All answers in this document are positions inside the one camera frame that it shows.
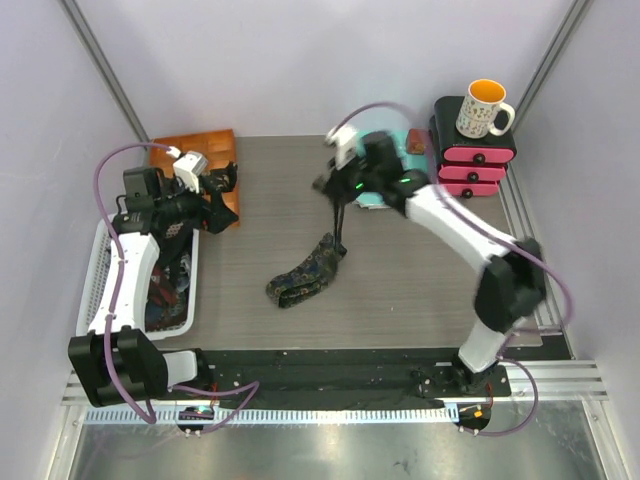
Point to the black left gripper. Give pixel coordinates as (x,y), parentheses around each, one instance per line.
(215,217)

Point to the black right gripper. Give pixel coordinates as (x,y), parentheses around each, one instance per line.
(337,185)

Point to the dark floral patterned tie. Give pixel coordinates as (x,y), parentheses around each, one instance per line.
(316,272)

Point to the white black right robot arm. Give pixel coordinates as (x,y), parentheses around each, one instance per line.
(511,285)

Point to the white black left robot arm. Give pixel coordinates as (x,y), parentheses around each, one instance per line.
(156,219)

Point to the teal booklet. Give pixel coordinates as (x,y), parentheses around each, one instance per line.
(372,201)

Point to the orange wooden compartment tray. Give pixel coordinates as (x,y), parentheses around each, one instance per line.
(217,147)

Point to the small brown box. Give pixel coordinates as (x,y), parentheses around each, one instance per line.
(416,141)

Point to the red patterned tie in basket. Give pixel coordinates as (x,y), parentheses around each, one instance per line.
(165,300)

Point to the black pink drawer organizer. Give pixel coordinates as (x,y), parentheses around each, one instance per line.
(467,167)

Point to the white plastic basket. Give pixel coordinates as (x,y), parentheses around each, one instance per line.
(96,276)

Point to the floral mug orange inside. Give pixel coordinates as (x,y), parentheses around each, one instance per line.
(483,102)

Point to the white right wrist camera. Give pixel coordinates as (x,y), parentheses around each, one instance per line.
(344,140)

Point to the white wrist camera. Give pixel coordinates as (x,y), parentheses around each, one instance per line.
(344,140)
(188,166)

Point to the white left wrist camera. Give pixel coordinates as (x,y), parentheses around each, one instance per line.
(188,166)

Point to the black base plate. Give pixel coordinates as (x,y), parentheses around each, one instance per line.
(431,372)

